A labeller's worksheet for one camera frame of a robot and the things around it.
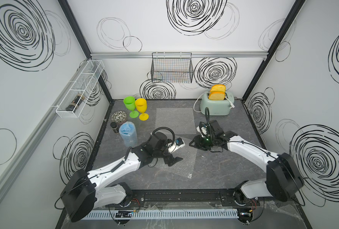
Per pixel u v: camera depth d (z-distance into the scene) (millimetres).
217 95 955
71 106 664
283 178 422
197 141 738
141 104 991
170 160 681
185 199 759
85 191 393
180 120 1084
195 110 1090
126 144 908
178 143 654
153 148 601
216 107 1027
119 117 1073
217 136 664
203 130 806
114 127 934
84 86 737
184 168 843
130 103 968
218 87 985
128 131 834
